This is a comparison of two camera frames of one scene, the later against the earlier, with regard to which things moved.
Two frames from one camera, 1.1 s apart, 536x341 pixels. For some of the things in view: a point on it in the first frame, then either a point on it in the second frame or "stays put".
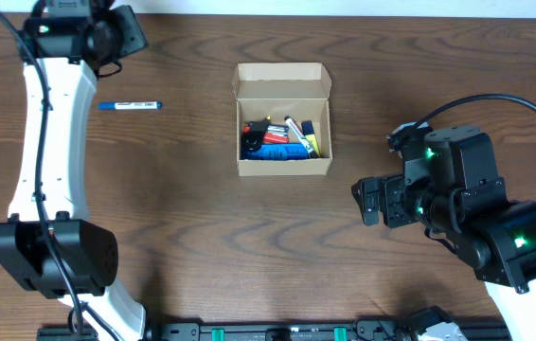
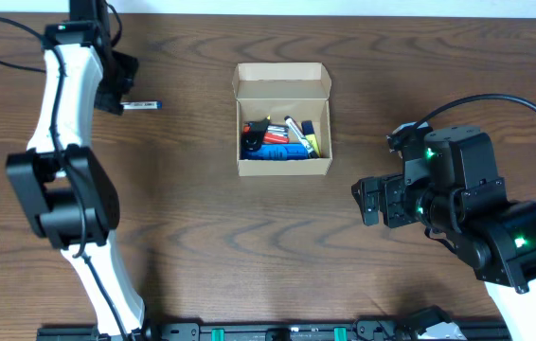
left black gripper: [127, 22] -> [113, 99]
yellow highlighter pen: [307, 128] stays put
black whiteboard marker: [312, 154] stays put
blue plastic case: [277, 152] stays put
